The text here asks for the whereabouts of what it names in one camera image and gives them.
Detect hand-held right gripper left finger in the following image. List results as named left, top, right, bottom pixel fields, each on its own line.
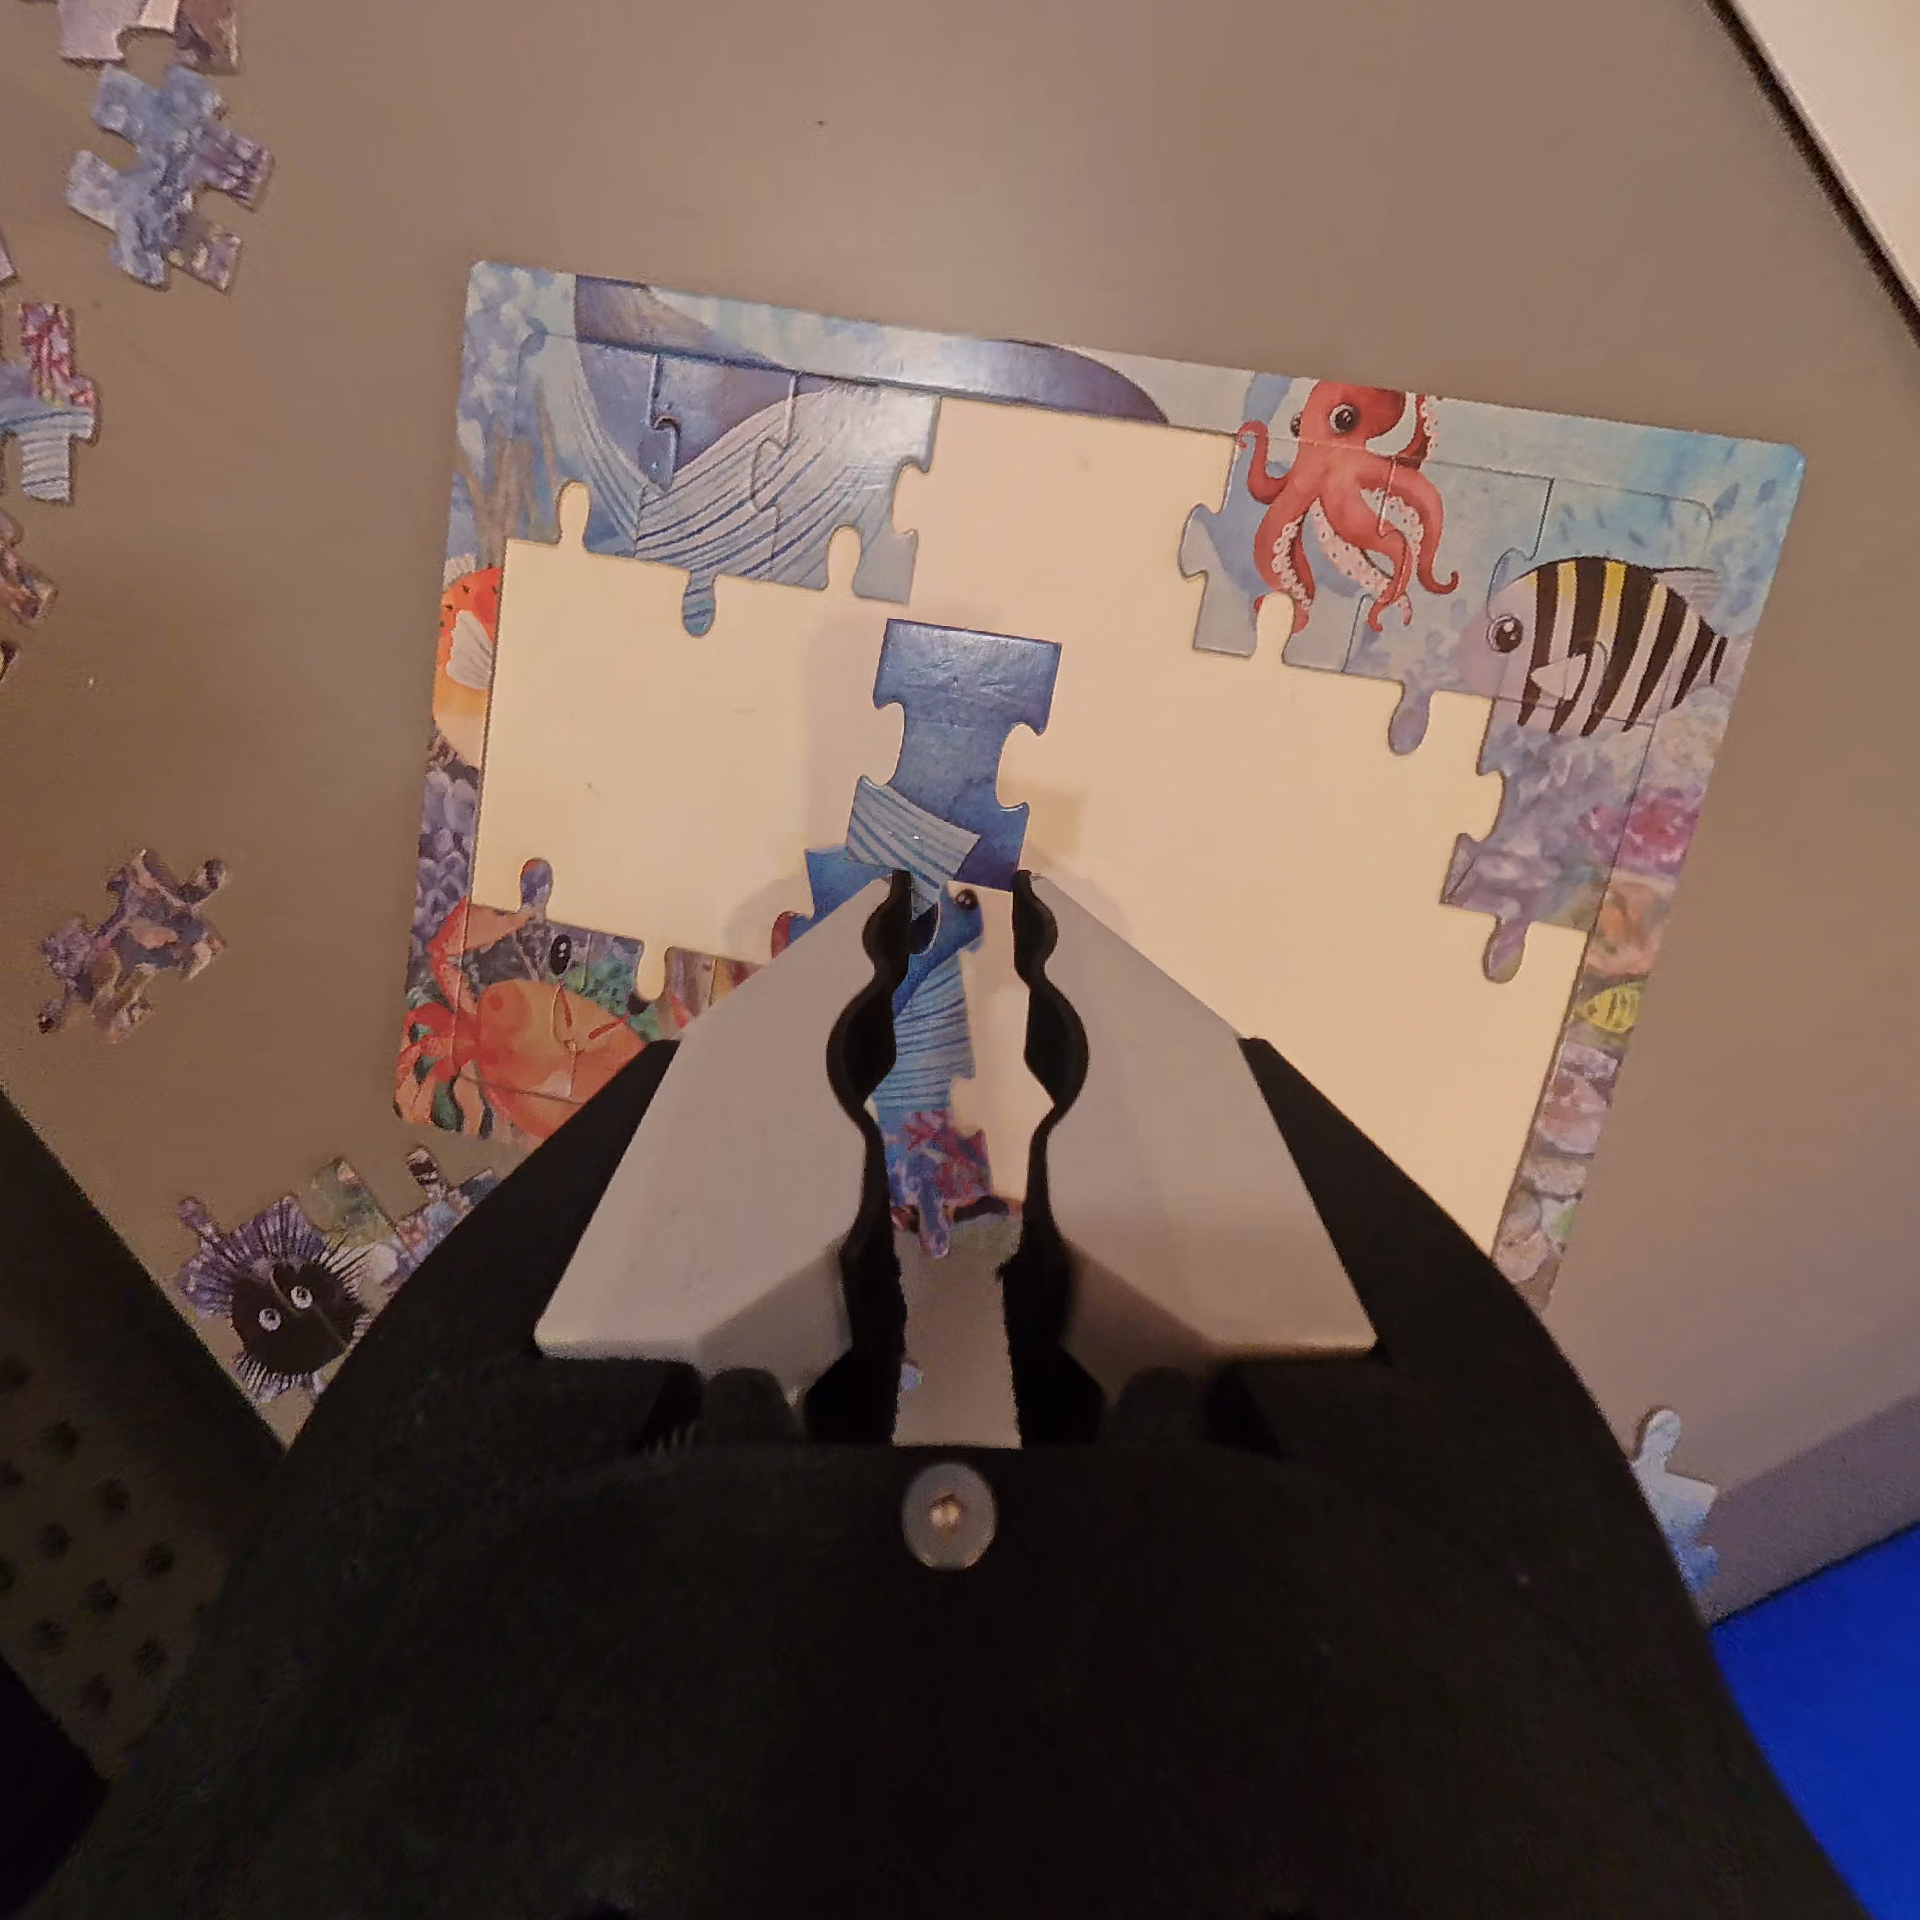
left=535, top=870, right=913, bottom=1443

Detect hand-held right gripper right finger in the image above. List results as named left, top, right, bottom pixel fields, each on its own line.
left=996, top=870, right=1375, bottom=1443

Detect striped whale belly puzzle piece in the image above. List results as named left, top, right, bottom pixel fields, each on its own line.
left=878, top=915, right=976, bottom=1119

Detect sea print jigsaw puzzle board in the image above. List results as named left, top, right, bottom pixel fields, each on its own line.
left=393, top=258, right=1806, bottom=1314

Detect dark blue whale eye piece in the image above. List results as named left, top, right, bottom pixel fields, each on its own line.
left=773, top=843, right=991, bottom=977

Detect purple blue edge puzzle piece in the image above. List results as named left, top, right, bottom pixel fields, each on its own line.
left=1442, top=703, right=1640, bottom=986

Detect dark blue striped puzzle piece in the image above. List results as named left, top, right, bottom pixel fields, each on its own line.
left=848, top=619, right=1064, bottom=903

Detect pale blue splash puzzle piece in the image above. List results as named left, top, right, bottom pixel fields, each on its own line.
left=1628, top=1407, right=1721, bottom=1599

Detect joined orange crab puzzle pieces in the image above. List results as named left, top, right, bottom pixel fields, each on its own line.
left=397, top=859, right=752, bottom=1143

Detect black spiny fish puzzle piece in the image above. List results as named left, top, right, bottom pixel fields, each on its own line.
left=170, top=1154, right=401, bottom=1404

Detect black mesh chair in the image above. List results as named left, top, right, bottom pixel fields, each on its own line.
left=0, top=1095, right=288, bottom=1778

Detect joined blue whale puzzle pieces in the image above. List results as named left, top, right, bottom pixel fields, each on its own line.
left=558, top=353, right=942, bottom=639

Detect pale blue zebra-striped puzzle piece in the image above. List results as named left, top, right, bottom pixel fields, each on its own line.
left=63, top=66, right=273, bottom=291

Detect grey blue white puzzle piece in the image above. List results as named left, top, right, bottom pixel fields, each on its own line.
left=58, top=0, right=241, bottom=74

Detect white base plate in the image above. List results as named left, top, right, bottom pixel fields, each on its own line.
left=1710, top=0, right=1920, bottom=318

